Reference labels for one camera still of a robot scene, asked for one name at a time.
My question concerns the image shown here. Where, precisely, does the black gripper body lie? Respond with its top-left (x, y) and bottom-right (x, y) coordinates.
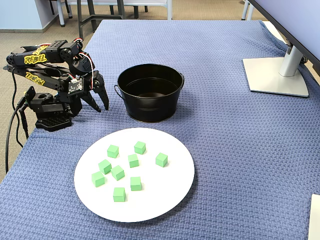
top-left (71, 52), bottom-right (97, 96)

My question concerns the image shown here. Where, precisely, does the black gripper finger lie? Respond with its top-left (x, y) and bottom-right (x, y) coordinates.
top-left (80, 91), bottom-right (102, 113)
top-left (94, 71), bottom-right (110, 111)

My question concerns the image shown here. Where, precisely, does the green cube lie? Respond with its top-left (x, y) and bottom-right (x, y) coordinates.
top-left (130, 176), bottom-right (142, 192)
top-left (97, 159), bottom-right (113, 175)
top-left (155, 152), bottom-right (169, 168)
top-left (133, 140), bottom-right (147, 155)
top-left (127, 153), bottom-right (140, 169)
top-left (91, 171), bottom-right (106, 188)
top-left (112, 187), bottom-right (126, 203)
top-left (110, 164), bottom-right (126, 181)
top-left (106, 144), bottom-right (120, 159)

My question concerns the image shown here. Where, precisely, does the white round plate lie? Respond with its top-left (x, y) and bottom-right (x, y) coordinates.
top-left (73, 127), bottom-right (196, 223)

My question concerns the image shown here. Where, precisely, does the black metal bucket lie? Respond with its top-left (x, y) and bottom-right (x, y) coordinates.
top-left (114, 63), bottom-right (185, 123)

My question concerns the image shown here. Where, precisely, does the white table leg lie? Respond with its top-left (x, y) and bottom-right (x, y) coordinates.
top-left (58, 0), bottom-right (67, 28)

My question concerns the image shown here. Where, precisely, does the light blue cabinet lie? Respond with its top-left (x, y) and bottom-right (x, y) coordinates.
top-left (0, 0), bottom-right (51, 33)

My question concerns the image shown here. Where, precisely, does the blue woven tablecloth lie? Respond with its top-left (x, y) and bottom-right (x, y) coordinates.
top-left (0, 19), bottom-right (320, 240)

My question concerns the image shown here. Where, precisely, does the silver monitor stand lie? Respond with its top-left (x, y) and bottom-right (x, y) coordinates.
top-left (242, 37), bottom-right (310, 98)

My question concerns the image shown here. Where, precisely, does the computer monitor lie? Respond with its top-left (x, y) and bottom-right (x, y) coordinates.
top-left (246, 0), bottom-right (320, 66)

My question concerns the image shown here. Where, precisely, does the white flat object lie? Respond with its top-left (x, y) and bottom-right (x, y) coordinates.
top-left (307, 193), bottom-right (320, 240)

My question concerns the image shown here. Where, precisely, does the red white black servo cable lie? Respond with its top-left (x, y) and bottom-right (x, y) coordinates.
top-left (81, 51), bottom-right (97, 90)
top-left (71, 37), bottom-right (84, 52)

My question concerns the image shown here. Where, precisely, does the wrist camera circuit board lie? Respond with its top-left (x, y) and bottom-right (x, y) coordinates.
top-left (67, 77), bottom-right (85, 96)

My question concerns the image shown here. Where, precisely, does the dark grey table frame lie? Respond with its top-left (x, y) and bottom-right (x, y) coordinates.
top-left (76, 0), bottom-right (126, 39)

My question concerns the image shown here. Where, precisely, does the thick black cable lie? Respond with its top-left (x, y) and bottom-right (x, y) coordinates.
top-left (4, 96), bottom-right (27, 175)
top-left (15, 107), bottom-right (30, 149)

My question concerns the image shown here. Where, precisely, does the thin black camera cable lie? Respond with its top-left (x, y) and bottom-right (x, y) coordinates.
top-left (11, 67), bottom-right (20, 103)

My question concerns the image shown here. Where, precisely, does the white desk frame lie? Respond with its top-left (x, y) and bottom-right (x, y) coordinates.
top-left (123, 0), bottom-right (174, 21)

